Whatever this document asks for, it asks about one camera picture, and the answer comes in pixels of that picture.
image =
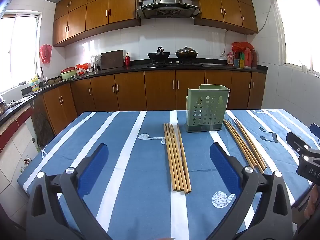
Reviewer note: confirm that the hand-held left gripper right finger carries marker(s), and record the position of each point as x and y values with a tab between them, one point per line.
222	166

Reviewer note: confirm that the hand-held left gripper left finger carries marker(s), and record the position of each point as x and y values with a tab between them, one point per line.
95	166

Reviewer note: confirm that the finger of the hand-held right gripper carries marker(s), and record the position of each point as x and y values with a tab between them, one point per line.
315	130
296	140

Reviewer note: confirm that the wooden chopstick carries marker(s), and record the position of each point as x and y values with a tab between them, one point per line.
246	145
179	157
175	157
242	143
172	157
184	157
169	157
238	143
252	142

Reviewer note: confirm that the green perforated utensil holder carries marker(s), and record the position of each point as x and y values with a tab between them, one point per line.
207	107

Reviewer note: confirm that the blue white striped tablecloth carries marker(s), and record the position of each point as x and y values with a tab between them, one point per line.
140	167

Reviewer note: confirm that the large red oil bottles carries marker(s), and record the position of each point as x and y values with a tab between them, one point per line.
250	58

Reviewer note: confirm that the yellow seasoning box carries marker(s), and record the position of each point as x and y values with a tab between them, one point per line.
241	63

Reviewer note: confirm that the green basin with red lid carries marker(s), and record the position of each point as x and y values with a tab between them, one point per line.
68	74

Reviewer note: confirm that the black kitchen countertop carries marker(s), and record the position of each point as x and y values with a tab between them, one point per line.
112	71

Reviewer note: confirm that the red and white plastic bags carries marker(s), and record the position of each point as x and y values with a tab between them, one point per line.
83	69

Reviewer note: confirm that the wooden lower kitchen cabinets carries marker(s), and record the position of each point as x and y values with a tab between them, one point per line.
160	90

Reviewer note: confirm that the grey dish cloth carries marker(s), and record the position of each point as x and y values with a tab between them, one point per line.
20	100

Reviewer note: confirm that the yellow detergent bottle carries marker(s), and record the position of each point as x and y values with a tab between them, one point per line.
35	85

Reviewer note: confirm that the large bright window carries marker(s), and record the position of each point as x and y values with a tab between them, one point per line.
300	30

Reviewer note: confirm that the clear glass containers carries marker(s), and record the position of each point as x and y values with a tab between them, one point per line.
96	63

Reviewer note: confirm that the metal faucet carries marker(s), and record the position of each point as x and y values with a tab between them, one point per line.
44	76

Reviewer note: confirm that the pink patterned jar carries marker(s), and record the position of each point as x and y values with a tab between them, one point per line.
230	60

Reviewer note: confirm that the dark wooden cutting board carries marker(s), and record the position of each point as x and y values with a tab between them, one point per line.
112	60

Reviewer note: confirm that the red bottle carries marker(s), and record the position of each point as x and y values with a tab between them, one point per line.
127	60

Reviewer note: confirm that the gas stove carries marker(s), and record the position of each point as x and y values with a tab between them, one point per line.
175	63

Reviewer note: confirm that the wok with lid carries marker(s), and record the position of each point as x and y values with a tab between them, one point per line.
186	53

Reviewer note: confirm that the red plastic bag on hook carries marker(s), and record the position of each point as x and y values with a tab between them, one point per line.
46	53

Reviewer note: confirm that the black wok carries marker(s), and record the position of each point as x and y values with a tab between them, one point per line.
158	54

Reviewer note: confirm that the steel range hood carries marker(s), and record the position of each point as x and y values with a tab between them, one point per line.
166	2

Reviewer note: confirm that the wall socket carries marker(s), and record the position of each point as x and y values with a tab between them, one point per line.
224	53

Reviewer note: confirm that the wooden upper wall cabinets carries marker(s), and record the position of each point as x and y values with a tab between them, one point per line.
222	5
97	10

